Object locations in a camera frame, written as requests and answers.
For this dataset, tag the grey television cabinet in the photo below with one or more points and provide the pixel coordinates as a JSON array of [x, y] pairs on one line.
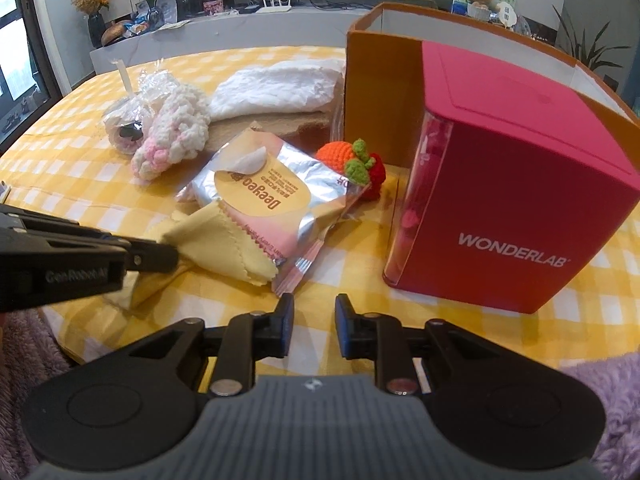
[[225, 30]]

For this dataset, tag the wrapped round crochet on stick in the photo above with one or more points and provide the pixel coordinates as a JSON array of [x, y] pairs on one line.
[[125, 132]]

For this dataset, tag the dark vase with dried flowers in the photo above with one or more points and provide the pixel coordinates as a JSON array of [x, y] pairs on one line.
[[95, 25]]

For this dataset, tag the purple fuzzy clothing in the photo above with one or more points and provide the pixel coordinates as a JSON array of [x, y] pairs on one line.
[[30, 355]]

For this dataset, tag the orange crochet fruit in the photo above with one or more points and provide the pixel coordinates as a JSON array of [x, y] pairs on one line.
[[335, 152]]

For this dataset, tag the glass balcony door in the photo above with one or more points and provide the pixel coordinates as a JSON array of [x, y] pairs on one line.
[[20, 60]]

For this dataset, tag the brown sponge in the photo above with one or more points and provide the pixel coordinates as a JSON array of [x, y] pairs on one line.
[[300, 128]]

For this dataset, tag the potted green plant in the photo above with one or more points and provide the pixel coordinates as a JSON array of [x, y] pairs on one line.
[[585, 50]]

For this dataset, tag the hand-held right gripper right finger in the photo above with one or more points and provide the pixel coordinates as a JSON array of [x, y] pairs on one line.
[[342, 325]]

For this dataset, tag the orange cardboard box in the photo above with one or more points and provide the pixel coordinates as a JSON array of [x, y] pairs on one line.
[[380, 95]]

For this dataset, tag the silver orange snack packet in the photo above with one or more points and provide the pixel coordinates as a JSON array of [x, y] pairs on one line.
[[300, 195]]

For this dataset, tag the pink photo frame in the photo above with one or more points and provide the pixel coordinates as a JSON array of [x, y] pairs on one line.
[[213, 7]]

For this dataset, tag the white pink crochet toy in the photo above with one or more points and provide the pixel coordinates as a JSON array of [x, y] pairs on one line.
[[175, 125]]

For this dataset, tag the red crochet strawberry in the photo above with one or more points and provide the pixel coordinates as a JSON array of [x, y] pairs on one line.
[[376, 180]]

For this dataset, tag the red box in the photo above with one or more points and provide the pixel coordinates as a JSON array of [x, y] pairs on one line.
[[500, 185]]

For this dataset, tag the yellow microfiber cloth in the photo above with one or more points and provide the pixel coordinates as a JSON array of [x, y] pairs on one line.
[[220, 245]]

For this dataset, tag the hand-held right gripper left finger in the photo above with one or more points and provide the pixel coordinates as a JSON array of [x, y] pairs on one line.
[[287, 322]]

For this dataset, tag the white cloth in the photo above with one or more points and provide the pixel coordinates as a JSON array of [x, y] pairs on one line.
[[280, 85]]

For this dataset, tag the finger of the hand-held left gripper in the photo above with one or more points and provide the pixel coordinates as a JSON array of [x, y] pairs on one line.
[[152, 257]]

